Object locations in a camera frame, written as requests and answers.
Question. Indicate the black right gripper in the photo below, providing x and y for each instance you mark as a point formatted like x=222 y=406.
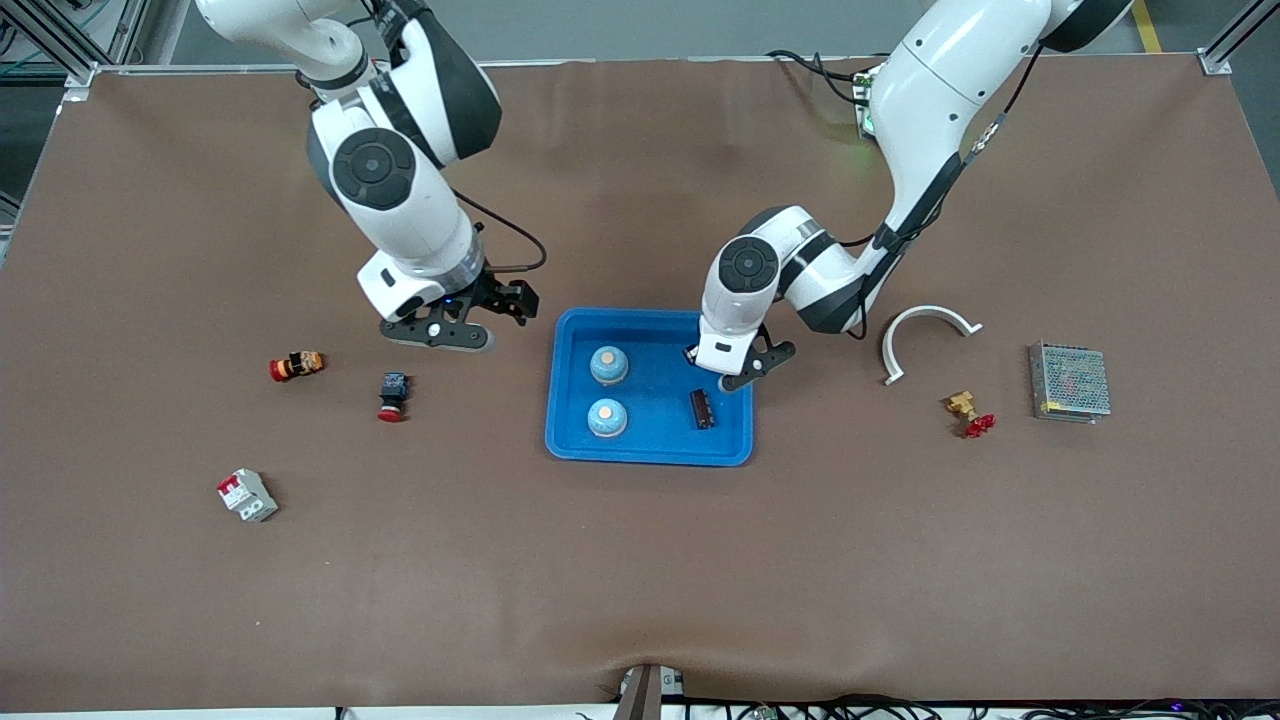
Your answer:
x=497 y=294

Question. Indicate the dark brown capacitor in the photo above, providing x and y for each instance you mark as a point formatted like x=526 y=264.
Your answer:
x=703 y=409

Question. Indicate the light blue bell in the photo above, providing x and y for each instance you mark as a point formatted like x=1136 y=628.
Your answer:
x=609 y=365
x=607 y=418

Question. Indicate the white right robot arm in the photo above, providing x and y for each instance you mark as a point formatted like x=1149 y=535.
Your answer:
x=400 y=210

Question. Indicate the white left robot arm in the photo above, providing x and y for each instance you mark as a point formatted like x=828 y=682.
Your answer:
x=930 y=90

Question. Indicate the blue plastic tray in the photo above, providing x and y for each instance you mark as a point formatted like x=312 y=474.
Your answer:
x=650 y=440

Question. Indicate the black red push button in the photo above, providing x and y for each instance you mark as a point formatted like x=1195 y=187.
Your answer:
x=393 y=395

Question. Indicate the orange red emergency button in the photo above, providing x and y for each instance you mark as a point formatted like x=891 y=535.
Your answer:
x=297 y=366

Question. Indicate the brown table mat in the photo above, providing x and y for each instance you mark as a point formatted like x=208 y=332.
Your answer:
x=640 y=580

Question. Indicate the white red circuit breaker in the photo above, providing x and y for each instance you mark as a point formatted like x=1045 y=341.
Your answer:
x=247 y=495

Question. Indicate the metal mesh power supply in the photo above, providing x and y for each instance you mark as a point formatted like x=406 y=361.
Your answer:
x=1070 y=382

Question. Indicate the white curved plastic bracket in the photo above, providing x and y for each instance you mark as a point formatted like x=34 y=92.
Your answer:
x=930 y=311

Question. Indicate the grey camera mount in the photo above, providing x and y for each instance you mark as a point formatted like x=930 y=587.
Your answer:
x=645 y=695

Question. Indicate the aluminium frame post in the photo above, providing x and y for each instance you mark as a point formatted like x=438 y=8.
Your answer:
x=1213 y=62
x=125 y=30

